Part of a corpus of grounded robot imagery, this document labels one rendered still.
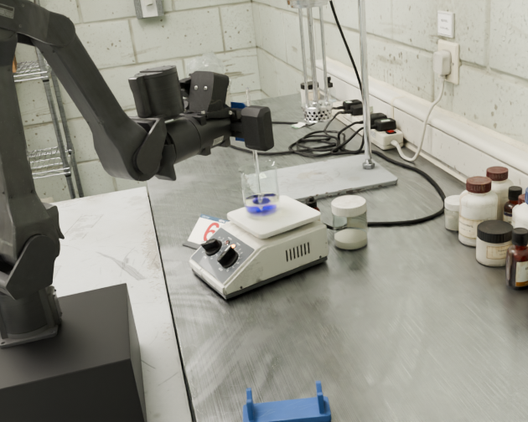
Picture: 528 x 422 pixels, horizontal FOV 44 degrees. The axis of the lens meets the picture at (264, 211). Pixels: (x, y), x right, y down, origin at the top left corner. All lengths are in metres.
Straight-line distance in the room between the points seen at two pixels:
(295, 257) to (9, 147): 0.49
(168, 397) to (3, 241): 0.27
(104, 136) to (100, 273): 0.39
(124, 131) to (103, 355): 0.28
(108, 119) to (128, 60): 2.53
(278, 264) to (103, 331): 0.35
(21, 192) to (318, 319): 0.44
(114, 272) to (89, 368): 0.46
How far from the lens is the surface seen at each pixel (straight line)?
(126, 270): 1.16
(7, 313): 0.81
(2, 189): 0.78
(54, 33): 0.79
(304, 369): 0.85
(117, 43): 3.34
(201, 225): 1.22
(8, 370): 0.77
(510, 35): 1.28
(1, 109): 0.76
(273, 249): 1.01
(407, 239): 1.15
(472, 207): 1.10
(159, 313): 1.01
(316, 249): 1.06
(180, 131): 0.89
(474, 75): 1.40
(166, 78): 0.87
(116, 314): 0.82
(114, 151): 0.83
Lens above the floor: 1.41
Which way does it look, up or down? 23 degrees down
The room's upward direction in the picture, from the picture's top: 7 degrees counter-clockwise
